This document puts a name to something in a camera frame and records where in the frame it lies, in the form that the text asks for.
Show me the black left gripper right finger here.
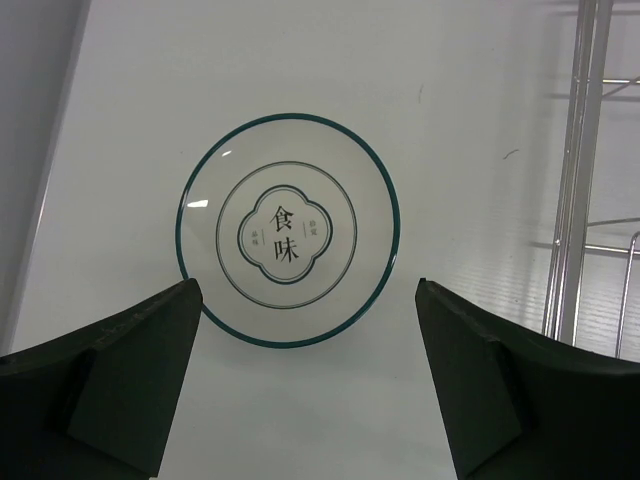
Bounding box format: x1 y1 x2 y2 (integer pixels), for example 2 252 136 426
415 279 639 479

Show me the metal wire dish rack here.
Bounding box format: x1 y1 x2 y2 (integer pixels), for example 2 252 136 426
541 1 639 361

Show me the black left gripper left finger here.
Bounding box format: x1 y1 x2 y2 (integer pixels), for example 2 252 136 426
1 279 202 479

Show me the white plate green rim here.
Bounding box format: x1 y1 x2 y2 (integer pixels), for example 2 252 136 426
174 113 401 349

